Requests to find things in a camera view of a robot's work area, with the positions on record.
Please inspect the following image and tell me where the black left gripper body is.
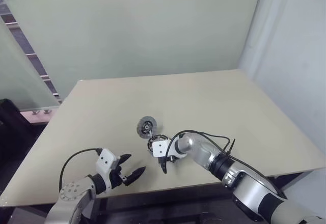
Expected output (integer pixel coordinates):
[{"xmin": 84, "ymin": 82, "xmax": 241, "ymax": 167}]
[{"xmin": 108, "ymin": 157, "xmax": 128, "ymax": 189}]

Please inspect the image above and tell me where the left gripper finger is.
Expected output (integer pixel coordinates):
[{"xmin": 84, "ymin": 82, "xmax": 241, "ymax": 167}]
[
  {"xmin": 126, "ymin": 166, "xmax": 147, "ymax": 186},
  {"xmin": 118, "ymin": 153, "xmax": 132, "ymax": 166}
]

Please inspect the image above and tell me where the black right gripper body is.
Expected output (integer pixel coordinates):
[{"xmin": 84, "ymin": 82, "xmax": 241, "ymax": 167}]
[{"xmin": 157, "ymin": 155, "xmax": 178, "ymax": 164}]

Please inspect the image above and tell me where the small grey round wheel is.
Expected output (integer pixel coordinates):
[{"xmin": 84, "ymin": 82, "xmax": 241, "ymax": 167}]
[{"xmin": 137, "ymin": 116, "xmax": 158, "ymax": 139}]

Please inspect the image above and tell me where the dark rounded shape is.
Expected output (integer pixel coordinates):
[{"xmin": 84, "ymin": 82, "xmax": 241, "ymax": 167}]
[{"xmin": 198, "ymin": 205, "xmax": 224, "ymax": 224}]

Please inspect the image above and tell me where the pink partition base ledge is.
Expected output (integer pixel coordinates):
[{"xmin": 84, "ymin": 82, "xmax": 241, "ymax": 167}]
[{"xmin": 19, "ymin": 108, "xmax": 61, "ymax": 126}]

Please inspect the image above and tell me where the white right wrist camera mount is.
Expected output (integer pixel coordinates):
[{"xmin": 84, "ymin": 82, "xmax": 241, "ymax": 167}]
[{"xmin": 152, "ymin": 140, "xmax": 188, "ymax": 159}]

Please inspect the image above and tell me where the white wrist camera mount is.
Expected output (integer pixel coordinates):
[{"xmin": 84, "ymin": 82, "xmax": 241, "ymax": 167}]
[
  {"xmin": 152, "ymin": 140, "xmax": 188, "ymax": 159},
  {"xmin": 96, "ymin": 149, "xmax": 121, "ymax": 189}
]

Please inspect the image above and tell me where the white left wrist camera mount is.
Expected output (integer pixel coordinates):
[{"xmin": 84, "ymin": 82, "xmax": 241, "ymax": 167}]
[{"xmin": 96, "ymin": 149, "xmax": 121, "ymax": 189}]

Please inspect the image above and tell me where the dark metal table frame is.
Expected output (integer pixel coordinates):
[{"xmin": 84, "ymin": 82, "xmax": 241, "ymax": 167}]
[{"xmin": 96, "ymin": 173, "xmax": 314, "ymax": 224}]

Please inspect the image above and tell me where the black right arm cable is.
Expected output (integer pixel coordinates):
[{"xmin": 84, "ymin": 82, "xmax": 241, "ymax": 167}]
[{"xmin": 164, "ymin": 130, "xmax": 286, "ymax": 197}]

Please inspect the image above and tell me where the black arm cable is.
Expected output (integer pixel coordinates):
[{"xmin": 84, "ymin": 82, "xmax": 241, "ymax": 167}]
[
  {"xmin": 58, "ymin": 147, "xmax": 103, "ymax": 191},
  {"xmin": 164, "ymin": 130, "xmax": 286, "ymax": 197}
]

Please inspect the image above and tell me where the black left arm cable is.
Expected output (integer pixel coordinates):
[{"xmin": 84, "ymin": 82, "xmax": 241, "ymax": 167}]
[{"xmin": 58, "ymin": 147, "xmax": 103, "ymax": 191}]

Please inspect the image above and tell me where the black cable tie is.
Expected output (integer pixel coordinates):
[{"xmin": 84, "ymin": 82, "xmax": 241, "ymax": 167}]
[{"xmin": 225, "ymin": 138, "xmax": 236, "ymax": 156}]

